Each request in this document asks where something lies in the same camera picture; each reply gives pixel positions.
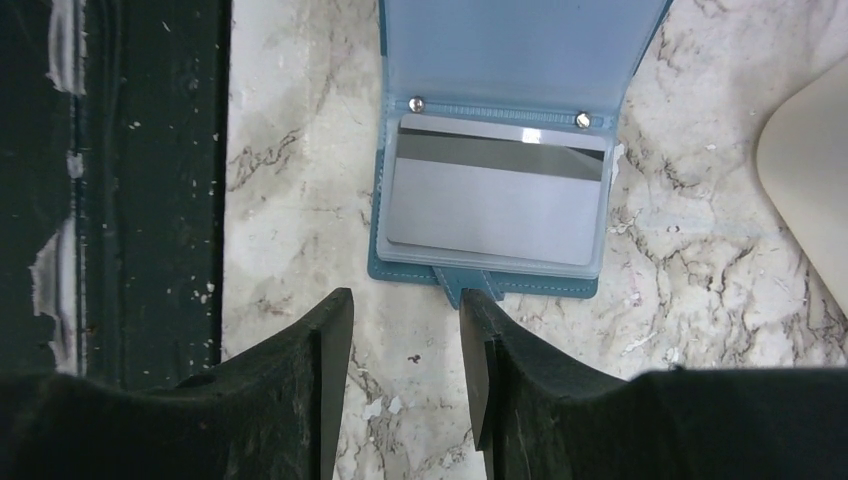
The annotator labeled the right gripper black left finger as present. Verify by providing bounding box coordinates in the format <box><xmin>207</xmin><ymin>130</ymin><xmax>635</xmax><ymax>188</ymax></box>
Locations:
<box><xmin>1</xmin><ymin>288</ymin><xmax>354</xmax><ymax>479</ymax></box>

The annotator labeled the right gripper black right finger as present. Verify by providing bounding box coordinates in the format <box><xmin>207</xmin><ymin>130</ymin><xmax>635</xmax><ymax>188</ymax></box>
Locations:
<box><xmin>459</xmin><ymin>290</ymin><xmax>847</xmax><ymax>479</ymax></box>

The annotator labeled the white credit card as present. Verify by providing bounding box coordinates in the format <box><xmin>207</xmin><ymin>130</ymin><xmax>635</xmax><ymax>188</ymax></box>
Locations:
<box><xmin>376</xmin><ymin>114</ymin><xmax>611</xmax><ymax>277</ymax></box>

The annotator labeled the blue leather card holder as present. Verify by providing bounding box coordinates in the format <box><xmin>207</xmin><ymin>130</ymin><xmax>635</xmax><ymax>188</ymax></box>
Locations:
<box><xmin>367</xmin><ymin>1</ymin><xmax>670</xmax><ymax>306</ymax></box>

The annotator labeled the white oblong plastic tray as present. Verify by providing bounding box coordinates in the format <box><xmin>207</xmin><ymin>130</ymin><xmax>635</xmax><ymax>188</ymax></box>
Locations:
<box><xmin>755</xmin><ymin>60</ymin><xmax>847</xmax><ymax>311</ymax></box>

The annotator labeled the black front mounting rail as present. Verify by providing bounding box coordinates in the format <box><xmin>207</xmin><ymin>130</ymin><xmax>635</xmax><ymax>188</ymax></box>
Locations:
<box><xmin>1</xmin><ymin>1</ymin><xmax>232</xmax><ymax>391</ymax></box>

